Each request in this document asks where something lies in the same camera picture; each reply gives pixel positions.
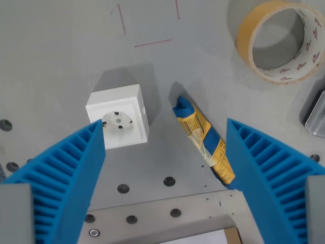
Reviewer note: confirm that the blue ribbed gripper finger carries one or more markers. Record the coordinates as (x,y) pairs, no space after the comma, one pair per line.
(68,178)
(254,162)

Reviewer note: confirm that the white wall socket box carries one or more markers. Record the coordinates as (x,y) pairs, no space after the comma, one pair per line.
(122,100)

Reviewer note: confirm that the blue and yellow bag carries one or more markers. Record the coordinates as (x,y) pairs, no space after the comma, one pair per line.
(193,117)

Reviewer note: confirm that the brown cardboard piece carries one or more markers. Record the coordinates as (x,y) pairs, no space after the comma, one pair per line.
(233,236)

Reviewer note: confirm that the silver table screw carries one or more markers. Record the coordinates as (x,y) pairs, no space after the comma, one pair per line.
(94,232)

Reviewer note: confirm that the yellow tape roll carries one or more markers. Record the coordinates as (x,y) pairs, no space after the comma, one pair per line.
(245,30)

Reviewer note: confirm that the black table screw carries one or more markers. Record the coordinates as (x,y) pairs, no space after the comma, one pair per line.
(131,219)
(175,212)
(314,157)
(90,218)

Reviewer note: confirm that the clear plastic container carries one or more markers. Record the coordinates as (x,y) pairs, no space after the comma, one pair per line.
(318,119)

